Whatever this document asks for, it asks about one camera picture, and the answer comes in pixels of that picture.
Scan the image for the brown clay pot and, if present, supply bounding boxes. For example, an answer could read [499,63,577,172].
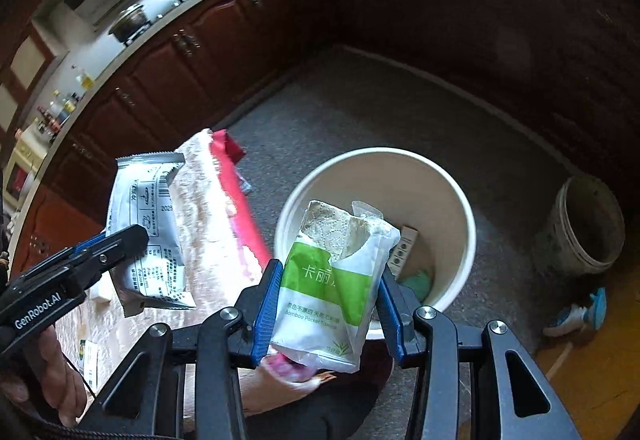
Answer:
[108,4,151,46]

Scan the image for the person's left hand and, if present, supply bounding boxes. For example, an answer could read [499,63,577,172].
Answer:
[0,324,89,428]

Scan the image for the red sauce bottle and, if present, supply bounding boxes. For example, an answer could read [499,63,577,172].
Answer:
[37,105,60,136]

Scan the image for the yellow oil bottle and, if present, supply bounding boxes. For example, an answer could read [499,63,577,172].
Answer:
[75,67,94,91]

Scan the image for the dirty grey bucket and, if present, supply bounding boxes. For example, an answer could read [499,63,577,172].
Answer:
[532,176,625,276]

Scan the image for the blue white shoe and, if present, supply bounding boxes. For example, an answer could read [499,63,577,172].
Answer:
[542,287,608,338]

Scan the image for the cream microwave oven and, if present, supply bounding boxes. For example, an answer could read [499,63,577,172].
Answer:
[2,122,49,210]

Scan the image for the grey printed foil pouch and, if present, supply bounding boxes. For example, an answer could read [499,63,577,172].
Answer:
[105,152,196,318]

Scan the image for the rainbow medicine box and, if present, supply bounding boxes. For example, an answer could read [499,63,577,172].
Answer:
[78,338,101,391]

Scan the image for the green white tissue pack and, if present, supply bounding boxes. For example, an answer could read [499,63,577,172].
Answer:
[271,200,400,373]

